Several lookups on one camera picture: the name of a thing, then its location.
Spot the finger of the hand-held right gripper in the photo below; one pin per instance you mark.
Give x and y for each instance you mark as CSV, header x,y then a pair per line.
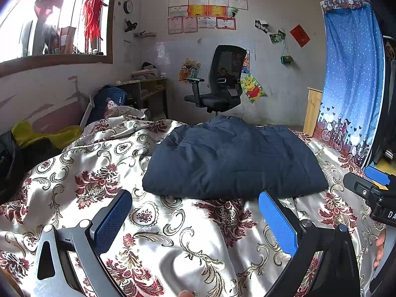
x,y
377,175
360,185

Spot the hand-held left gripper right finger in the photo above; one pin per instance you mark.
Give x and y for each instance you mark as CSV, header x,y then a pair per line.
x,y
278,224

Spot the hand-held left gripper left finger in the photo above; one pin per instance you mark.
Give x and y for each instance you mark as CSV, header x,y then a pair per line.
x,y
110,224

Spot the dark navy padded jacket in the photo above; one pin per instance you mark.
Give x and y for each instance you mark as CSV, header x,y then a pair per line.
x,y
232,161

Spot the dark hanging clothes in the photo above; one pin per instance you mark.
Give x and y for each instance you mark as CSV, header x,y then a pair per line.
x,y
388,99

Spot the person's right hand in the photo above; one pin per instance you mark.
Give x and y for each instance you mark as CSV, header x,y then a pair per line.
x,y
380,247

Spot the person's left hand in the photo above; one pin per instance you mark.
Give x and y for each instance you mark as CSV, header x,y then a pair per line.
x,y
185,294

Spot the floral satin bed cover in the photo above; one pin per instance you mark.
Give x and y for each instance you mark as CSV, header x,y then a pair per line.
x,y
92,173

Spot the light wooden board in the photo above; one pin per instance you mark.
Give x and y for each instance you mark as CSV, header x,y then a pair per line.
x,y
312,111

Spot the black cloth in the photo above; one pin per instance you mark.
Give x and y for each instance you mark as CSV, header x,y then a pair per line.
x,y
18,167

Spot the blue dotted curtain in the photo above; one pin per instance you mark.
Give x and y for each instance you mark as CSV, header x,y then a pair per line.
x,y
349,68

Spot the yellow green cloth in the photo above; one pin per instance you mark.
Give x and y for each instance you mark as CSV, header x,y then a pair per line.
x,y
37,136

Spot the dotted white pillow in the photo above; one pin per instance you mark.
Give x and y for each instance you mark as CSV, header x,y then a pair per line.
x,y
123,109

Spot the blue backpack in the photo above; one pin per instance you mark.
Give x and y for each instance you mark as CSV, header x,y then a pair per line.
x,y
108,99

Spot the yellow bear cartoon poster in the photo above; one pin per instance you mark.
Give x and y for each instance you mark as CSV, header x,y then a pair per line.
x,y
252,89

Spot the black mesh office chair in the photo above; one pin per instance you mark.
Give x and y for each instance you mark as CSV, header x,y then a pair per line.
x,y
216,99

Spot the green hanging pouch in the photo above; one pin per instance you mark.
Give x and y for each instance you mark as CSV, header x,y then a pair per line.
x,y
286,60

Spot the wooden desk with shelf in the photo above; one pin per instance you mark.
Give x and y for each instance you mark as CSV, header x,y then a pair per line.
x,y
145,82

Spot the stack of books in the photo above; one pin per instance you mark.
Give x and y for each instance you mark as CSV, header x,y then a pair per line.
x,y
144,74

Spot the red paper square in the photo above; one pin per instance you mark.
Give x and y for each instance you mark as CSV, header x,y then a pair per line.
x,y
300,35

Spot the black cap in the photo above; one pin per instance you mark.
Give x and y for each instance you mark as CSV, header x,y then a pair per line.
x,y
148,66

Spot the wooden framed window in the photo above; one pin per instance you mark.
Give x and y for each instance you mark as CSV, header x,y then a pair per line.
x,y
55,63

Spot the green photo print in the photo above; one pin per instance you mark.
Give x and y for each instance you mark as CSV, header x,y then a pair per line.
x,y
277,37

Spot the colourful cartoon poster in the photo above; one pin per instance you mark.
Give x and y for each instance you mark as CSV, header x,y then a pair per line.
x,y
189,70

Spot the black and white photos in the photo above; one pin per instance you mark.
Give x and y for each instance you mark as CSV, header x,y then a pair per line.
x,y
261,26

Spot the brown paper bag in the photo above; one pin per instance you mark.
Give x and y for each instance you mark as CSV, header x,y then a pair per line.
x,y
68,38

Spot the black hat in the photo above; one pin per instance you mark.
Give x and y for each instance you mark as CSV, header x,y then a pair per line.
x,y
130,25

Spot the grey hanging garment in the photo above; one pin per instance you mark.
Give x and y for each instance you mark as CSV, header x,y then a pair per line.
x,y
38,37

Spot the white bed rail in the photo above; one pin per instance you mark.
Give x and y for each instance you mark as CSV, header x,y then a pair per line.
x,y
86,111

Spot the small cartoon wall poster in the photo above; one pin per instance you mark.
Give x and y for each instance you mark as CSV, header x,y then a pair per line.
x,y
246,62

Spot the small wall shelf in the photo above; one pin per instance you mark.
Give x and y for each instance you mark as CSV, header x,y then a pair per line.
x,y
144,34

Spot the round wall clock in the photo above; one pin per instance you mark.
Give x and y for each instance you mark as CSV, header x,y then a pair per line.
x,y
128,6

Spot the group of wall certificates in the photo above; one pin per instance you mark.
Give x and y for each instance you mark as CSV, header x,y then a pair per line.
x,y
201,14

